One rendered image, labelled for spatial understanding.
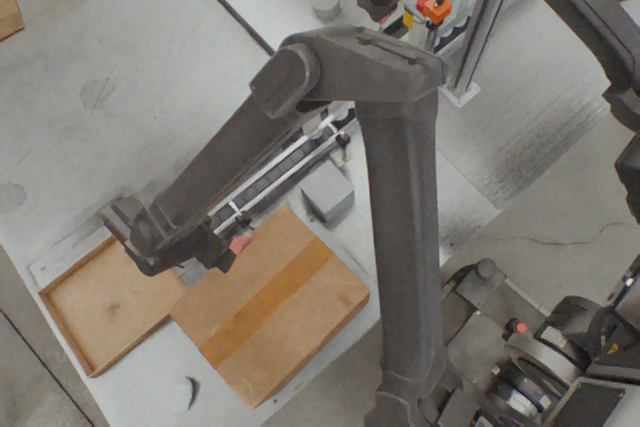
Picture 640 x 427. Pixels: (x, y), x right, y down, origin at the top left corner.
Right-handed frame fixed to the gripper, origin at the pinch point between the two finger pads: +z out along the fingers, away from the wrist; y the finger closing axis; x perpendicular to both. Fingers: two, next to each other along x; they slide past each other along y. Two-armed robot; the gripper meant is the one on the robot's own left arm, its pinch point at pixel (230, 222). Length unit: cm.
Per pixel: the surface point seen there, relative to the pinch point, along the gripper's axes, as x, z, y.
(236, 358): 16.8, -6.4, -16.4
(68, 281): 51, 1, 35
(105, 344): 54, -1, 15
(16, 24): 71, 86, 212
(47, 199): 44, 8, 57
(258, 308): 9.8, -0.8, -13.3
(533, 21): -55, 90, -11
